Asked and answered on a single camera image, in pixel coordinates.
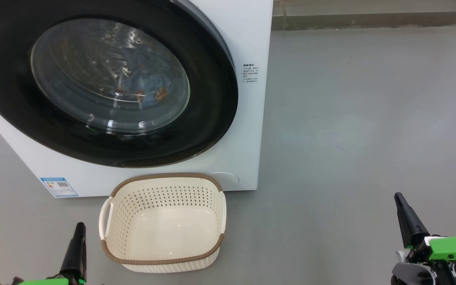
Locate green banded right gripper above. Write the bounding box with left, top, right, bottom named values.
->
left=390, top=192, right=456, bottom=285

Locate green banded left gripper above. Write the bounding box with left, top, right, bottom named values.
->
left=0, top=222, right=87, bottom=285

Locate blue cartoon print garment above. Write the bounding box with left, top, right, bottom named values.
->
left=119, top=44, right=173, bottom=101

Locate round black glass washer door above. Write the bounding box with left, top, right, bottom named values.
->
left=0, top=0, right=239, bottom=168

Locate white front-load washing machine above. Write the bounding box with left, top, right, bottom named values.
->
left=0, top=0, right=274, bottom=198

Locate blue energy label sticker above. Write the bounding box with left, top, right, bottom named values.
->
left=40, top=177, right=79, bottom=198

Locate cream perforated laundry basket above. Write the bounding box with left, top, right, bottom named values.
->
left=99, top=173, right=227, bottom=274

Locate round white filter cover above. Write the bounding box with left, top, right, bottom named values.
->
left=206, top=171, right=239, bottom=186

